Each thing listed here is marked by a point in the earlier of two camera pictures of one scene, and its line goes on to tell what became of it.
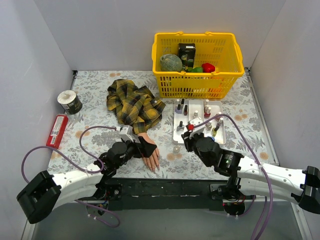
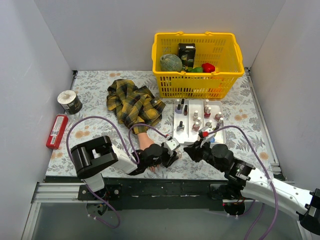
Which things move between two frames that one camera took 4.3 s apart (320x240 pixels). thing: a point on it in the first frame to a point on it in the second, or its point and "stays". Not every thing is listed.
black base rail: [181, 193] stays
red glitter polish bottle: [207, 115] stays
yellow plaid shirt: [134, 105] stays
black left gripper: [139, 145] to [164, 155]
